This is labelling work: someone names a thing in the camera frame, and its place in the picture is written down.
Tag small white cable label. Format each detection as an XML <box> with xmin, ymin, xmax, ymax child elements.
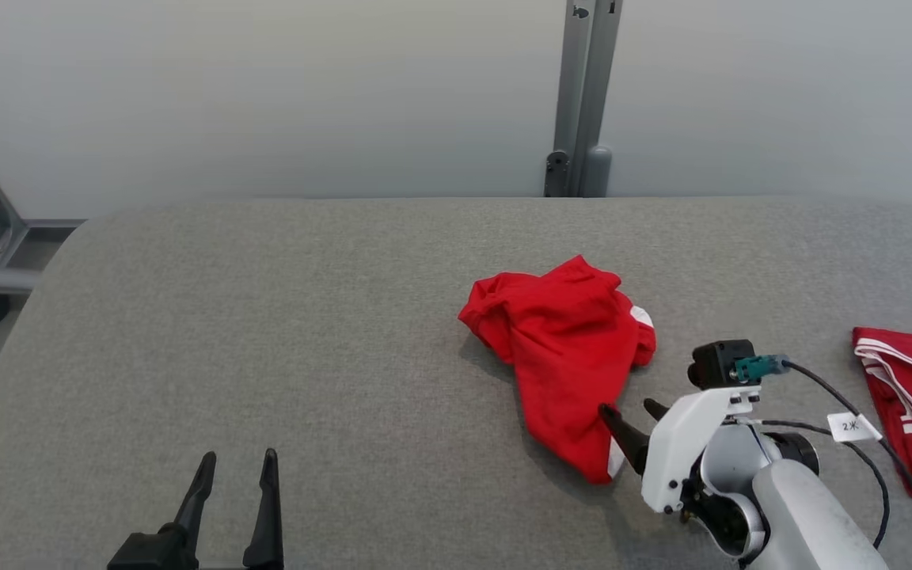
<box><xmin>826</xmin><ymin>412</ymin><xmax>883</xmax><ymax>443</ymax></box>

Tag grey metal wall post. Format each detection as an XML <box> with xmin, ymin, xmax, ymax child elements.
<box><xmin>543</xmin><ymin>0</ymin><xmax>625</xmax><ymax>198</ymax></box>

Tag red shorts with white panels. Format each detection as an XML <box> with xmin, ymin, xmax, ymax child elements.
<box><xmin>458</xmin><ymin>254</ymin><xmax>657</xmax><ymax>485</ymax></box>

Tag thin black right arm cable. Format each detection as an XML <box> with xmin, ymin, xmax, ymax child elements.
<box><xmin>745</xmin><ymin>420</ymin><xmax>892</xmax><ymax>549</ymax></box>

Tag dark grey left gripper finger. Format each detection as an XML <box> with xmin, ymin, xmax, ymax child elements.
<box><xmin>244</xmin><ymin>448</ymin><xmax>283</xmax><ymax>570</ymax></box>
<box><xmin>173</xmin><ymin>451</ymin><xmax>218</xmax><ymax>549</ymax></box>

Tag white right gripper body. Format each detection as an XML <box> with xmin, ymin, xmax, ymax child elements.
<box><xmin>640</xmin><ymin>386</ymin><xmax>762</xmax><ymax>515</ymax></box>

